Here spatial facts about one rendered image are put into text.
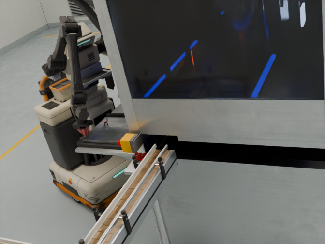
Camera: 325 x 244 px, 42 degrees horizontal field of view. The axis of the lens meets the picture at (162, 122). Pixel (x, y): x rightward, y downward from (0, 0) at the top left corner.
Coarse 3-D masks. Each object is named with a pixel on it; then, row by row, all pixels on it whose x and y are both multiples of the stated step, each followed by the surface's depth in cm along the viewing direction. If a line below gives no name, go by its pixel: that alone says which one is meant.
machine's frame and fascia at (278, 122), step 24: (144, 120) 204; (168, 120) 198; (192, 120) 192; (216, 120) 187; (240, 120) 182; (264, 120) 177; (288, 120) 173; (312, 120) 169; (264, 144) 184; (288, 144) 179; (312, 144) 174
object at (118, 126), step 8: (104, 120) 256; (112, 120) 256; (120, 120) 254; (96, 128) 249; (104, 128) 252; (112, 128) 250; (120, 128) 247; (88, 136) 242; (96, 136) 245; (104, 136) 243; (112, 136) 241; (120, 136) 239
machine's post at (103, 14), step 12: (96, 0) 180; (96, 12) 183; (108, 12) 180; (108, 24) 184; (108, 36) 187; (108, 48) 190; (120, 60) 191; (120, 72) 194; (120, 84) 198; (120, 96) 202; (132, 96) 200; (132, 108) 203; (132, 120) 207; (132, 132) 211; (144, 144) 213
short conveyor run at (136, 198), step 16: (144, 160) 197; (160, 160) 189; (176, 160) 208; (144, 176) 185; (160, 176) 192; (128, 192) 184; (144, 192) 181; (160, 192) 192; (96, 208) 168; (112, 208) 176; (128, 208) 174; (144, 208) 179; (96, 224) 163; (112, 224) 162; (128, 224) 165; (96, 240) 161; (112, 240) 159; (128, 240) 168
